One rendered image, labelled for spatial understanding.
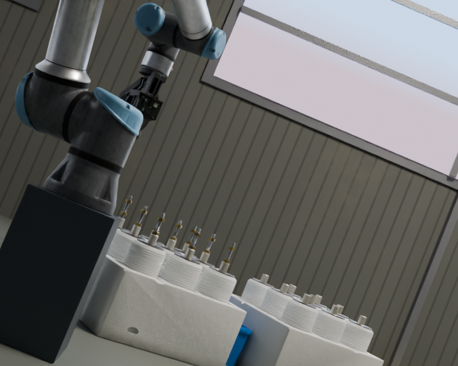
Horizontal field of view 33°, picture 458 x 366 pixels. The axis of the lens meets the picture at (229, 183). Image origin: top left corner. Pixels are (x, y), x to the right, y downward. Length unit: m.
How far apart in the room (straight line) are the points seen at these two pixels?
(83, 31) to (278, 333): 1.08
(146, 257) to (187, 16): 0.63
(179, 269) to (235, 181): 1.98
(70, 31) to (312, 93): 2.58
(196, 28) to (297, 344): 0.97
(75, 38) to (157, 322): 0.78
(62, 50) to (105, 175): 0.27
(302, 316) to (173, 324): 0.43
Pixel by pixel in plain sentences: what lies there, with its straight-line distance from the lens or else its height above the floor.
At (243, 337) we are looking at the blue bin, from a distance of 2.33.
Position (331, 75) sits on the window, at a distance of 4.11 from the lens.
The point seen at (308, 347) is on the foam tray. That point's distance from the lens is 2.31.
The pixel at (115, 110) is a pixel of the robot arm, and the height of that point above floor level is 0.50.
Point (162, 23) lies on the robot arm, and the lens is 1.90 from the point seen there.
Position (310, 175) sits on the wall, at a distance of 4.05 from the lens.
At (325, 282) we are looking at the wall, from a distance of 4.08.
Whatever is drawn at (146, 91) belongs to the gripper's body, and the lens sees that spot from 1.97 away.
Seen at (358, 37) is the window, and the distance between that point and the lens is 4.18.
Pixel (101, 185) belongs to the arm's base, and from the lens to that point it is 1.56.
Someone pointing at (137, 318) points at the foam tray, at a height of 0.07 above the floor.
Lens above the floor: 0.36
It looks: 3 degrees up
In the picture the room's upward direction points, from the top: 23 degrees clockwise
